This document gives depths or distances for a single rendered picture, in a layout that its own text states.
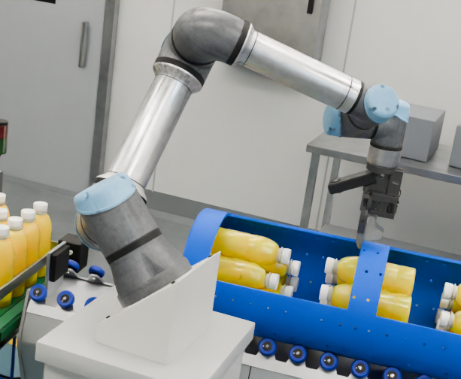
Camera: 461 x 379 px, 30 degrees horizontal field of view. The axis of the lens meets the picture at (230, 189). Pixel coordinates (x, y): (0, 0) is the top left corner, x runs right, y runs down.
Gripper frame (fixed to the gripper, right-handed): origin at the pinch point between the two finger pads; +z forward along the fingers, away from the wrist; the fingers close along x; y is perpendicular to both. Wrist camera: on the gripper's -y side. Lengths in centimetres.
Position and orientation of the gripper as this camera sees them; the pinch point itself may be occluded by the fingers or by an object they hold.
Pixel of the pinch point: (357, 243)
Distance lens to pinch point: 208.5
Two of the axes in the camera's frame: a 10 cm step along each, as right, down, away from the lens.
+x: 2.4, -2.5, 9.4
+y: 9.6, 2.0, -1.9
